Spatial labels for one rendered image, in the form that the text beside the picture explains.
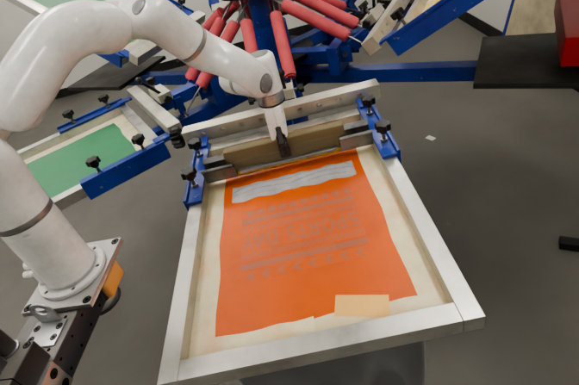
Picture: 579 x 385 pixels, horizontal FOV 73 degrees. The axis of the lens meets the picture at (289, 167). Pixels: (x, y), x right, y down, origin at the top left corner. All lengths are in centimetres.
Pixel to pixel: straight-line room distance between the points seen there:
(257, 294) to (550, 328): 137
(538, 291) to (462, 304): 130
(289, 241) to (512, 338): 119
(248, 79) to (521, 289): 157
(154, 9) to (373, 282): 68
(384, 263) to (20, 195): 68
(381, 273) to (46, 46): 72
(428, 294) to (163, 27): 71
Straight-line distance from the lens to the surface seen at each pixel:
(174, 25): 83
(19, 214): 75
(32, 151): 199
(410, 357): 104
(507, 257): 216
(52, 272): 83
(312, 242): 94
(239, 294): 90
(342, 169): 112
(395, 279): 86
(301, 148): 115
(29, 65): 73
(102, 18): 73
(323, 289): 86
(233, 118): 136
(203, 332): 89
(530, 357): 190
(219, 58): 88
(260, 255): 96
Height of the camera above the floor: 164
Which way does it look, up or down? 36 degrees down
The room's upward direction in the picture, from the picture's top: 16 degrees counter-clockwise
